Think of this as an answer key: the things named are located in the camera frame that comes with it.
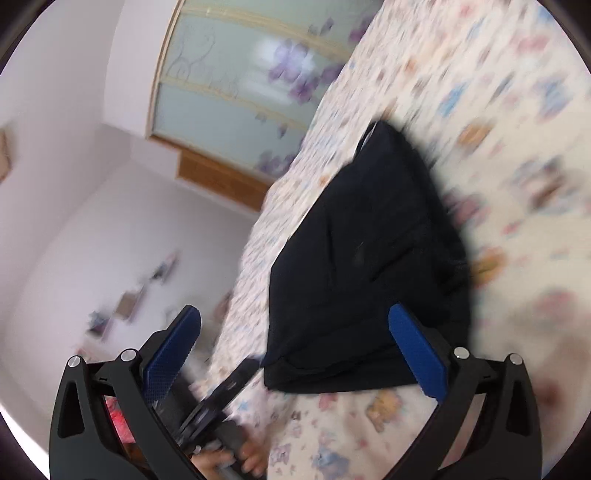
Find black pants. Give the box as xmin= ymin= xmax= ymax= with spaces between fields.
xmin=263 ymin=121 xmax=472 ymax=394

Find left hand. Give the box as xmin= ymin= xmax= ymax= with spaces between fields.
xmin=190 ymin=440 xmax=270 ymax=479

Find red clutter pile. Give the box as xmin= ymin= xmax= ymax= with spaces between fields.
xmin=105 ymin=396 xmax=135 ymax=444

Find wooden door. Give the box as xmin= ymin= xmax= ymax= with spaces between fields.
xmin=177 ymin=149 xmax=270 ymax=211

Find teddy print bed blanket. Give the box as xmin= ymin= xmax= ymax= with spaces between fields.
xmin=200 ymin=1 xmax=590 ymax=470

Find frosted glass sliding wardrobe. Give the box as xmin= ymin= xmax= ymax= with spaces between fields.
xmin=151 ymin=0 xmax=382 ymax=179

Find wall shelf with items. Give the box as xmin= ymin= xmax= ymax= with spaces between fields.
xmin=86 ymin=251 xmax=179 ymax=340

